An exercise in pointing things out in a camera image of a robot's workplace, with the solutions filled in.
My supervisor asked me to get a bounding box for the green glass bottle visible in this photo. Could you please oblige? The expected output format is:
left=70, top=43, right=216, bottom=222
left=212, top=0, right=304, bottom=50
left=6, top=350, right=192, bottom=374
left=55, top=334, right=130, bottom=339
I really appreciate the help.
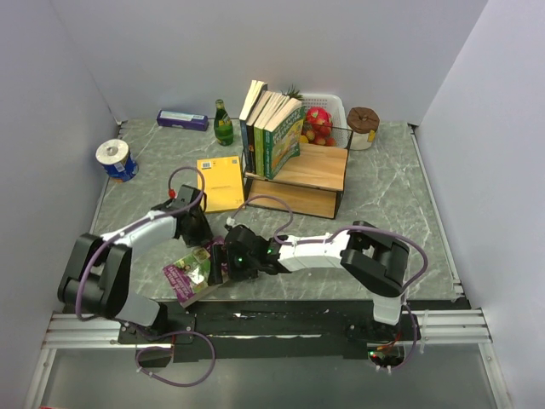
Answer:
left=214, top=99, right=234, bottom=146

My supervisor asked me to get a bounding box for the blue tin can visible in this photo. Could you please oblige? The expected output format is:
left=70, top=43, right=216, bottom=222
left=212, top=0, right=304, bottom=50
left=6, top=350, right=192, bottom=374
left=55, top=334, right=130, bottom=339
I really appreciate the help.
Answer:
left=103, top=156, right=139, bottom=182

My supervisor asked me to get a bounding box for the toy dragon fruit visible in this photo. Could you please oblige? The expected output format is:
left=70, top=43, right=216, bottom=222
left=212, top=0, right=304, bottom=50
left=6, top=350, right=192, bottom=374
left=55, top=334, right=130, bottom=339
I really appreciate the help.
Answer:
left=305, top=107, right=332, bottom=136

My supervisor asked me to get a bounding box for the purple 117-storey treehouse book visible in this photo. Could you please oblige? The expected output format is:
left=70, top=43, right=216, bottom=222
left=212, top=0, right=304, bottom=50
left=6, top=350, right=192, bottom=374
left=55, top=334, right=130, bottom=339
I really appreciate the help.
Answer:
left=163, top=236, right=229, bottom=308

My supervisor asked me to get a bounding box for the toy pineapple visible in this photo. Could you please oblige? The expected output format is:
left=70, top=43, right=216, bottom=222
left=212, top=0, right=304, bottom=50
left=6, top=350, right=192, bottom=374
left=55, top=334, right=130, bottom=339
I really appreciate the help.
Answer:
left=282, top=84, right=303, bottom=101

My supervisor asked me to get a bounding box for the white plastic fruit basket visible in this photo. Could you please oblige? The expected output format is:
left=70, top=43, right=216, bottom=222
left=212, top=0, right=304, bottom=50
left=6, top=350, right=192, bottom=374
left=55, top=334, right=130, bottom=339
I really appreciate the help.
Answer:
left=302, top=94, right=353, bottom=149

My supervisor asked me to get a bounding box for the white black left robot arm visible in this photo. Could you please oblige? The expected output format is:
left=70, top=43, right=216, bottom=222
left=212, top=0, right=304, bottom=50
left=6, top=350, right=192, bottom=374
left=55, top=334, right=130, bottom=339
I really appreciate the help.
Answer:
left=57, top=185, right=213, bottom=343

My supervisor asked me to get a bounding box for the jar with brown lid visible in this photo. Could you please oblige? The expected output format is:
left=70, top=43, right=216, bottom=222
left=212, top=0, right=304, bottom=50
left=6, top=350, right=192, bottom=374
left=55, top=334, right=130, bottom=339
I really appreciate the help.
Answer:
left=347, top=107, right=380, bottom=151

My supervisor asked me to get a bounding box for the green 104-storey treehouse book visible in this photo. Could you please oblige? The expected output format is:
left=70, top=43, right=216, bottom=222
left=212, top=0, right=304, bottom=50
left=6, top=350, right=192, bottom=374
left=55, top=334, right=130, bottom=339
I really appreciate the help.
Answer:
left=263, top=98, right=306, bottom=180

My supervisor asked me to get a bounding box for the yellow book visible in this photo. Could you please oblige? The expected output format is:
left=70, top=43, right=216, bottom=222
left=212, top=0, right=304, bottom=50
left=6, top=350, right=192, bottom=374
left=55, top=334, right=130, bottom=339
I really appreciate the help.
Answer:
left=197, top=156, right=244, bottom=213

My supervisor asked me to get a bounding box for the purple rectangular box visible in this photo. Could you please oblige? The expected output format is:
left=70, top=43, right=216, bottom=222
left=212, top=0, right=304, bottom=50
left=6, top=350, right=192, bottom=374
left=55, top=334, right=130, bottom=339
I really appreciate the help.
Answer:
left=156, top=110, right=209, bottom=131

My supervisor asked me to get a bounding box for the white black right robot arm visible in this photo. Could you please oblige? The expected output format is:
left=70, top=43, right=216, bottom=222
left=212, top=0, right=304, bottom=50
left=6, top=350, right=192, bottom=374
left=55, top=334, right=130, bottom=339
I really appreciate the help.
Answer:
left=208, top=222, right=410, bottom=340

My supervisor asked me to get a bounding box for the green 65-storey treehouse book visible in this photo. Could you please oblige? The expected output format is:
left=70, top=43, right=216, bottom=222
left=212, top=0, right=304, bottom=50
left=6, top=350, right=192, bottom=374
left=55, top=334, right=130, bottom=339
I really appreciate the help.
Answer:
left=254, top=92, right=289, bottom=176

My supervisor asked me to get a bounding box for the wooden two-tier shelf rack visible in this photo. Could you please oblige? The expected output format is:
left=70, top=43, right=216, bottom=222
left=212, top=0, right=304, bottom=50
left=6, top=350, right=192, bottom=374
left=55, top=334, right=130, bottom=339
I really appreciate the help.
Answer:
left=244, top=127, right=353, bottom=219

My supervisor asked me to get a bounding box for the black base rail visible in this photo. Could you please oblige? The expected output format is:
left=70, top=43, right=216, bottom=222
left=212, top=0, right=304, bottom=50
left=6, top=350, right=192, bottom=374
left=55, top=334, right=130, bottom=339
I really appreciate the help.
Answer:
left=118, top=300, right=421, bottom=363

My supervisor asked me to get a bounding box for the dark blue paperback book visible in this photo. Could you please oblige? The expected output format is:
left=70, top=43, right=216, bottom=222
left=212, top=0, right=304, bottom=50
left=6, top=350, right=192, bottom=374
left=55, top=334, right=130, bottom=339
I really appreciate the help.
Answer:
left=238, top=79, right=268, bottom=172

